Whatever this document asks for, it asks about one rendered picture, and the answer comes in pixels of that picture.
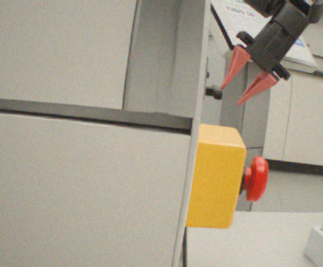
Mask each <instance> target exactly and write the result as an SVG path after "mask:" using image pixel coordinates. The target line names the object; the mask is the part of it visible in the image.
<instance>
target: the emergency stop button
mask: <svg viewBox="0 0 323 267"><path fill-rule="evenodd" d="M267 175H268V165H267V162H266V161H265V159H264V158H263V157H258V156H255V157H253V158H252V161H251V164H250V167H248V168H246V177H245V180H244V187H243V190H245V191H246V196H247V197H246V199H247V201H248V202H253V203H256V202H258V201H259V200H260V199H261V198H262V197H263V194H264V192H265V190H266V186H267Z"/></svg>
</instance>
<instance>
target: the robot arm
mask: <svg viewBox="0 0 323 267"><path fill-rule="evenodd" d="M242 1H243V2H245V3H246V4H248V6H251V7H252V8H253V9H254V10H255V11H257V12H258V13H259V14H261V15H262V16H264V17H265V18H269V17H271V20H269V21H268V23H267V24H266V25H265V26H264V27H263V28H262V30H261V31H260V32H259V33H258V34H257V35H256V37H255V38H253V37H251V35H250V34H249V33H247V32H246V31H239V33H238V34H237V35H236V38H238V39H239V40H241V41H243V42H244V43H245V44H246V46H247V47H244V46H243V45H242V44H237V45H236V46H235V48H234V49H233V54H232V56H231V58H232V59H231V61H230V64H229V70H228V71H227V74H226V76H225V78H224V81H223V82H222V83H221V86H220V89H221V90H223V89H224V88H225V87H226V86H227V85H228V84H229V83H230V81H231V79H233V78H234V77H235V75H236V74H237V73H238V71H239V70H241V68H242V67H243V66H244V64H246V63H247V60H249V58H250V59H251V60H252V61H253V62H254V63H255V64H256V65H258V66H259V67H260V68H261V69H262V71H261V72H260V73H259V74H258V75H257V76H256V78H255V79H254V80H253V81H252V84H250V85H249V88H248V89H246V91H245V93H243V95H242V96H241V97H240V98H239V101H238V102H237V105H238V106H240V105H241V104H243V103H244V102H245V101H246V100H248V99H250V98H251V97H252V96H253V95H256V94H258V93H259V92H261V91H264V90H266V89H268V88H270V87H272V86H275V85H276V84H277V83H278V82H279V81H280V79H281V78H282V77H283V78H284V80H286V81H287V80H288V79H289V78H290V76H291V74H290V73H289V72H288V71H287V70H286V69H285V68H284V67H283V66H282V65H281V64H280V63H281V60H283V58H284V57H285V55H286V54H287V53H288V52H289V50H290V49H291V48H292V46H293V45H294V43H296V40H297V39H298V38H299V37H300V36H301V34H302V33H303V32H304V30H305V29H306V28H307V26H309V25H310V24H317V23H318V22H319V21H320V20H321V16H322V14H323V0H242ZM273 72H275V73H276V74H277V76H278V77H279V78H278V77H277V76H276V74H275V73H273Z"/></svg>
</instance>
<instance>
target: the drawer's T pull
mask: <svg viewBox="0 0 323 267"><path fill-rule="evenodd" d="M222 95H223V93H222V91H221V89H220V87H219V86H217V85H212V86H211V87H209V86H206V94H205V96H213V97H214V98H215V99H216V100H221V99H222Z"/></svg>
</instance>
